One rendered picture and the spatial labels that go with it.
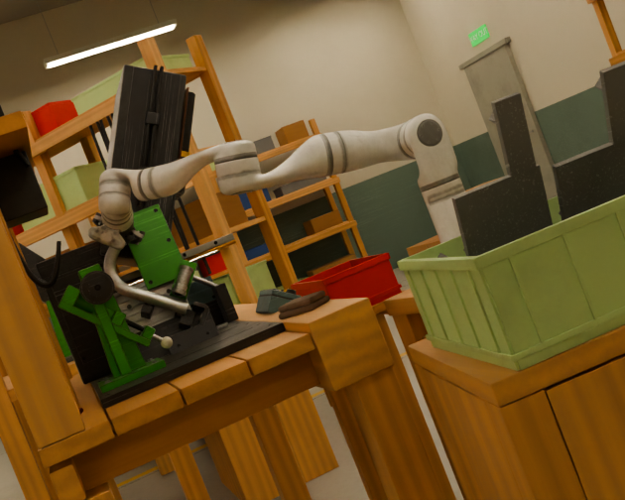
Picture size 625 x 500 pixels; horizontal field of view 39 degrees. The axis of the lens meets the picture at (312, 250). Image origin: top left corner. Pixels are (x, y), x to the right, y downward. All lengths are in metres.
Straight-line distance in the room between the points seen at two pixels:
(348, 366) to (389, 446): 0.19
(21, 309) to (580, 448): 1.00
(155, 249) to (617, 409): 1.39
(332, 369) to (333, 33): 10.69
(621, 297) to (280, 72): 10.78
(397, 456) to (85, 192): 3.87
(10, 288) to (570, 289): 0.99
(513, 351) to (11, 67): 10.58
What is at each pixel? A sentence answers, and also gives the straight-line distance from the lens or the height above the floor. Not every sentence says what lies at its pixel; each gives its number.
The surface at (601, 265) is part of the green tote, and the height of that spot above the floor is 0.88.
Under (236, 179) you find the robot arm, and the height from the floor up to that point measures 1.22.
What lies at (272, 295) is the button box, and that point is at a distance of 2.26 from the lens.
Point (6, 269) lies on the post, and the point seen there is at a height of 1.21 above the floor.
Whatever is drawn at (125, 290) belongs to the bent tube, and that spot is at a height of 1.09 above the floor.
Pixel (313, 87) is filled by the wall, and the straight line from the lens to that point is 12.05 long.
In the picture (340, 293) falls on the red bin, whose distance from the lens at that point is 2.45.
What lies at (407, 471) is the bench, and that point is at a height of 0.54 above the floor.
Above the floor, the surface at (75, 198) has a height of 1.70.
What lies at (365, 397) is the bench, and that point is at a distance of 1.83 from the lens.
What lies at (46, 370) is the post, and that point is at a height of 1.01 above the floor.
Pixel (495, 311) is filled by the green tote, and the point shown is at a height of 0.88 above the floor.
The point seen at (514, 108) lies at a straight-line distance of 1.38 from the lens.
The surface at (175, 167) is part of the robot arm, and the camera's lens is 1.93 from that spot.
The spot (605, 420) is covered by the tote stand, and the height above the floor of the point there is 0.68.
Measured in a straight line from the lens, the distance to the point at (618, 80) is 1.42.
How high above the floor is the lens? 1.10
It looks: 2 degrees down
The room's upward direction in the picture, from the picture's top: 21 degrees counter-clockwise
